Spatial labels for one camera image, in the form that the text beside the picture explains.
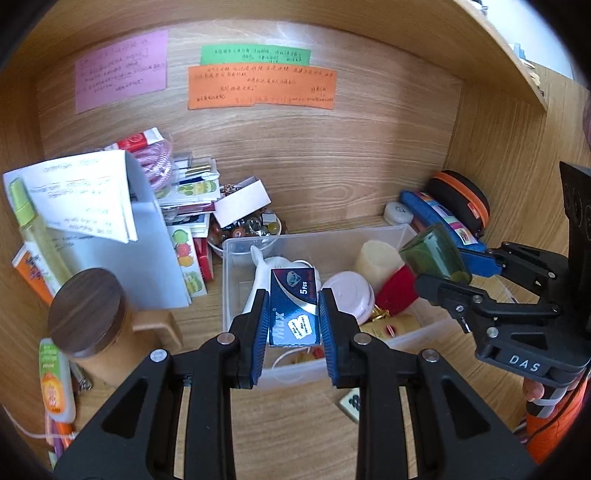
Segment packet with pink coiled cord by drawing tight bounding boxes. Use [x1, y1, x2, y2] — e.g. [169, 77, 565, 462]
[104, 128, 175, 190]

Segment white tile with green dots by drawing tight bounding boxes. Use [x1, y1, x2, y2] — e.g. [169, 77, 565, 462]
[337, 390, 362, 423]

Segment brown mug with wooden lid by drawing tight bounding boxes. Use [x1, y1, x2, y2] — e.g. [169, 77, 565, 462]
[47, 268, 183, 388]

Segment blue colourful zip pouch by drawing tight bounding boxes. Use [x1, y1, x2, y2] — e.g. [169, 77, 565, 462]
[401, 190, 488, 254]

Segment green glass cup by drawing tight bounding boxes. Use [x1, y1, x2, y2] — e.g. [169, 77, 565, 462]
[399, 224, 472, 283]

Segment white folded printed paper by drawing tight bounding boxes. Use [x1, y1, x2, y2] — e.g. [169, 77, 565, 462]
[2, 150, 139, 243]

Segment wooden desktop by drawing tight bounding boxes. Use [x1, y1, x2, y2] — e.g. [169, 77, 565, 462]
[28, 217, 555, 480]

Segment orange and green tube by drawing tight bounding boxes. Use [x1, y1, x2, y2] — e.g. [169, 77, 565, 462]
[39, 338, 77, 423]

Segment fruit sticker sheet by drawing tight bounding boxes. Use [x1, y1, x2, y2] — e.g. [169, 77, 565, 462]
[166, 224, 209, 296]

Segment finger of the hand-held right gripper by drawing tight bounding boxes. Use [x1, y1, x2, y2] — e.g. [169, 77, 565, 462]
[459, 240, 571, 296]
[413, 273, 561, 333]

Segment tan packet with red label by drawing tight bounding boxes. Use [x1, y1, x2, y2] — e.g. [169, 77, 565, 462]
[360, 314, 422, 343]

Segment blue razor blade box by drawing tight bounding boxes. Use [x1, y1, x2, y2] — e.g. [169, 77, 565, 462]
[269, 267, 322, 348]

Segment orange paper note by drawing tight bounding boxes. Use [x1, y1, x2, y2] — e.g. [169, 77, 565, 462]
[187, 65, 338, 112]

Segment cream translucent lidded jar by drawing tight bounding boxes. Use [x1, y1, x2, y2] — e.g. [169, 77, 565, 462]
[355, 240, 404, 292]

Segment clear plastic storage box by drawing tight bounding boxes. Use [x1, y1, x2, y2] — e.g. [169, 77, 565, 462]
[222, 224, 455, 388]

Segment wooden shelf board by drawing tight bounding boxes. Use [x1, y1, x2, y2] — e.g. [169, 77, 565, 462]
[455, 0, 550, 112]

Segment orange printed carton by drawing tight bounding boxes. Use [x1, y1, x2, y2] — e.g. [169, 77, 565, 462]
[11, 244, 57, 306]

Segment stack of cards and packets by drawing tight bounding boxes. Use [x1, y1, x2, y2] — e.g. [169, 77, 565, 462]
[157, 151, 222, 232]

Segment white charging cable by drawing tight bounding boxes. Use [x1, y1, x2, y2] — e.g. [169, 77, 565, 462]
[2, 406, 75, 444]

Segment small white cardboard box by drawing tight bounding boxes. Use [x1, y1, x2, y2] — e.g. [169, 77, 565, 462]
[213, 179, 272, 228]

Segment white upright folder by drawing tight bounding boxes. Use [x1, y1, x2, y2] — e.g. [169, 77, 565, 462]
[46, 152, 192, 310]

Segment glass bowl with beads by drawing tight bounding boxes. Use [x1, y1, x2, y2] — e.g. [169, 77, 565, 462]
[208, 216, 283, 257]

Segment orange and pink pens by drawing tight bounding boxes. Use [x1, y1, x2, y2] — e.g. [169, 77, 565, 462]
[45, 415, 77, 464]

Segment white round flat container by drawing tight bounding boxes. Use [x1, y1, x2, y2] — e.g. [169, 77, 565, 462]
[384, 202, 414, 227]

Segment green paper note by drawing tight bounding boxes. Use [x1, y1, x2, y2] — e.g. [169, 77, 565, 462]
[200, 45, 311, 66]

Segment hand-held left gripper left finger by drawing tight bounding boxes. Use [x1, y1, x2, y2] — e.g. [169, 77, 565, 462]
[53, 288, 271, 480]

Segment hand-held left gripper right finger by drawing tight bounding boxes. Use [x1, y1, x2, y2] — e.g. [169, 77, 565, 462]
[318, 288, 539, 480]

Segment person's right hand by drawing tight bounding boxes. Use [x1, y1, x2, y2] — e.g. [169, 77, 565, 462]
[523, 378, 546, 404]

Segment pink paper note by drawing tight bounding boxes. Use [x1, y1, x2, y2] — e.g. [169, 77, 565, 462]
[75, 30, 169, 114]

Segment black case with orange zip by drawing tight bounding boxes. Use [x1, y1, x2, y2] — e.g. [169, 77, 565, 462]
[425, 171, 491, 238]

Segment light green spray bottle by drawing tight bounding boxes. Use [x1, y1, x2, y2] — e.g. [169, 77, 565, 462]
[9, 178, 72, 296]

